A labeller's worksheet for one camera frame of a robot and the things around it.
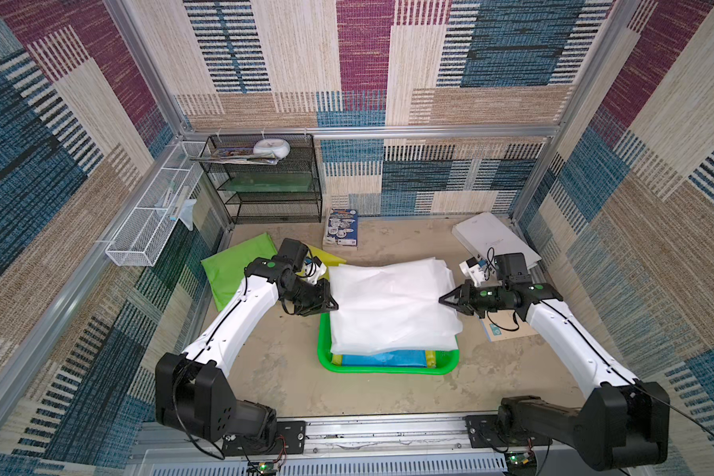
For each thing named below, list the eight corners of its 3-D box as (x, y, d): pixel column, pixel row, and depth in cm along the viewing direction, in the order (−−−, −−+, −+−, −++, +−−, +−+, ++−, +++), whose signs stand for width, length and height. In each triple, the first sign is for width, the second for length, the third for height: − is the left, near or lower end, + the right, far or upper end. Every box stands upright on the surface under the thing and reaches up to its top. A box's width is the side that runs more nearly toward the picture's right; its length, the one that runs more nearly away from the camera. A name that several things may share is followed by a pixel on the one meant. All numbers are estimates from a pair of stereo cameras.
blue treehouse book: (326, 246, 112) (326, 242, 111) (329, 212, 124) (329, 208, 123) (357, 246, 112) (357, 242, 111) (357, 212, 124) (357, 208, 122)
